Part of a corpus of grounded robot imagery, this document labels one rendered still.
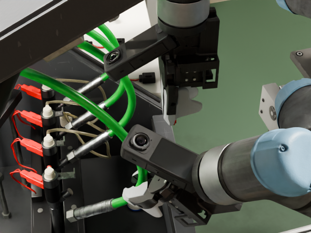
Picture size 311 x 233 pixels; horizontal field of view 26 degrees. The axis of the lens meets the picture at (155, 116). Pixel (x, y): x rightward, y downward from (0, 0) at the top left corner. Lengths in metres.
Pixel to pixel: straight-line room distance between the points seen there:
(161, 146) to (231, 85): 2.22
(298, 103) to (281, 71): 2.29
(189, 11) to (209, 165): 0.22
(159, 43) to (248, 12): 2.62
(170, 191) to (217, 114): 2.05
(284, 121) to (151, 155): 0.18
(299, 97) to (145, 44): 0.23
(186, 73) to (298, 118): 0.20
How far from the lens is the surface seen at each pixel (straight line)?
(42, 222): 1.30
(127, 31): 1.73
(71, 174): 1.19
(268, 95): 1.54
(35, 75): 0.91
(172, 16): 0.93
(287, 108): 0.92
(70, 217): 1.11
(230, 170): 0.79
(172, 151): 0.88
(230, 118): 2.93
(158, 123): 1.51
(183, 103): 1.05
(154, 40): 0.97
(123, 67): 0.98
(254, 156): 0.76
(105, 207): 1.06
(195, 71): 1.00
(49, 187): 1.19
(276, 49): 3.34
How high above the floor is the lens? 1.99
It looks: 43 degrees down
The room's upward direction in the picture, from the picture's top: straight up
